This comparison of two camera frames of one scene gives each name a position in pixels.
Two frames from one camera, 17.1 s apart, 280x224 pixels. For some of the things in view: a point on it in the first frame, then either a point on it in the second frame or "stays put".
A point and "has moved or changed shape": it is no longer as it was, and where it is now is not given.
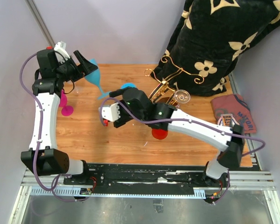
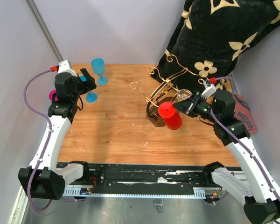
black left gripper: x=86 y=66 -> x=87 y=85
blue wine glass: x=94 y=77 -> x=98 y=65
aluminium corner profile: x=40 y=22 stays put
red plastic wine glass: x=159 y=133 has moved or changed shape
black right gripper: x=123 y=119 -> x=197 y=98
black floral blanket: x=211 y=36 stays put
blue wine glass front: x=124 y=85 -> x=90 y=96
